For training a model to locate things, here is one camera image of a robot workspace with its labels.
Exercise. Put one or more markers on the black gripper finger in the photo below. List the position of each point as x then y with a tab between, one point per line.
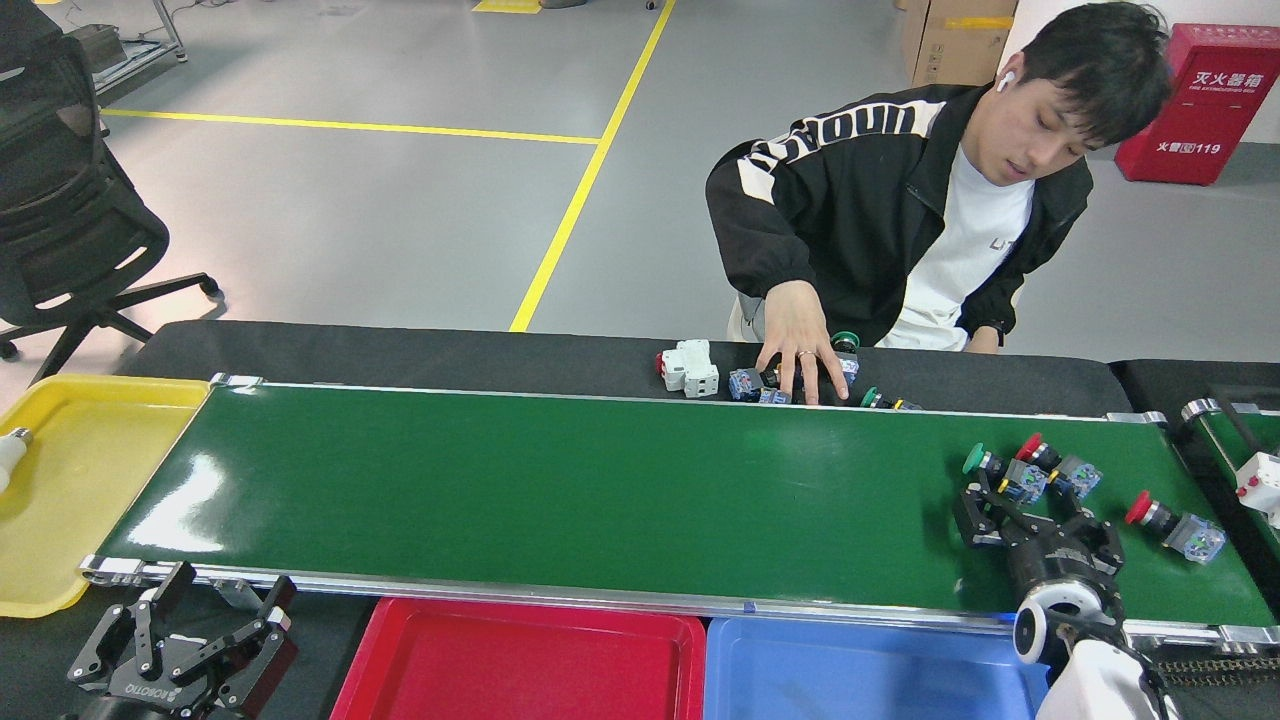
130	635
985	525
1100	540
260	650

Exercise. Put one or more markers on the black office chair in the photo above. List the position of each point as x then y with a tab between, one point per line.
70	240

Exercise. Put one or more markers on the red fire extinguisher box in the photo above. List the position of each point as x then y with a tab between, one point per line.
1200	110

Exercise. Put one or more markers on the white circuit breaker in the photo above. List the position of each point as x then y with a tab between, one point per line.
692	370
1262	485

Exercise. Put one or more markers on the yellow plastic tray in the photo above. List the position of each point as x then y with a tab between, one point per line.
80	500

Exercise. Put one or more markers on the person's right forearm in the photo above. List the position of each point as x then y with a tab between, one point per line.
750	250

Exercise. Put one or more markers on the white light bulb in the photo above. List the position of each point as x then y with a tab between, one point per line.
10	455

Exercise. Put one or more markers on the person's right hand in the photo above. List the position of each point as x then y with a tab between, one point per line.
800	330

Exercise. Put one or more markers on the green conveyor belt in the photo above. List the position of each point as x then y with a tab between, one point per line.
1230	440
600	500

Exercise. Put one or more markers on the red plastic tray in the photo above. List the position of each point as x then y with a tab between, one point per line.
520	670

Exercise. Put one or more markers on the metal frame cart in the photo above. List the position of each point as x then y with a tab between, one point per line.
168	30

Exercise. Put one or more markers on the person's left hand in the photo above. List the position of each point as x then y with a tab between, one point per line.
984	342

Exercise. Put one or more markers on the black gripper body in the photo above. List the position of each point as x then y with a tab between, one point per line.
150	692
1060	562

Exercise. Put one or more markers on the grey padded chair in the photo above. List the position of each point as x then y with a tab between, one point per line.
745	315

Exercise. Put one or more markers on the brown cardboard box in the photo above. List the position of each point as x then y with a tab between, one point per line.
960	45

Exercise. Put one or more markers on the blue plastic tray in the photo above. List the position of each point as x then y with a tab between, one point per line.
860	680

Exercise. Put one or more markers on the grey metal box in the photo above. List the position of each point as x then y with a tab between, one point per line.
95	48

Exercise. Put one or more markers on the person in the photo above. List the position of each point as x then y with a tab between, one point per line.
860	200

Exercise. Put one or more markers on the red push button switch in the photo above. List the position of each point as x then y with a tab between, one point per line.
770	397
1195	538
1080	478

